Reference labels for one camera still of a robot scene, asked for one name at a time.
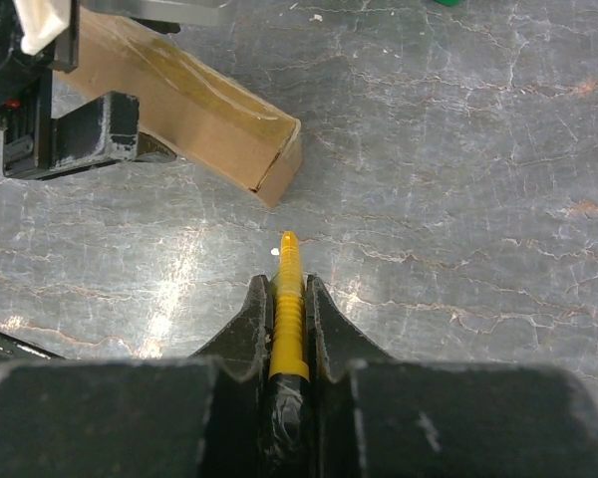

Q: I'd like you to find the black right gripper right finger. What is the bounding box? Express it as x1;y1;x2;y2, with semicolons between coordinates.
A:
305;275;394;382

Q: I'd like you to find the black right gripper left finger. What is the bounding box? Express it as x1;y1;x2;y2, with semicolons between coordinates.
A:
191;275;271;383

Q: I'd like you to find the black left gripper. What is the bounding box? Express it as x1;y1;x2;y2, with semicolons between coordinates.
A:
0;1;176;180

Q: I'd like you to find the yellow utility knife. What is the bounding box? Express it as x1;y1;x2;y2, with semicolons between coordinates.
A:
260;231;311;477

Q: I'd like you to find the brown cardboard express box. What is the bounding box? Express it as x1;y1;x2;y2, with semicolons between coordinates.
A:
60;9;303;208

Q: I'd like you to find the green plastic tray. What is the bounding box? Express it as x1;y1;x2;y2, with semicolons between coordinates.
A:
435;0;463;7

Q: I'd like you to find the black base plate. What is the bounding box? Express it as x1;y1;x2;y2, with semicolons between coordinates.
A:
0;332;64;368

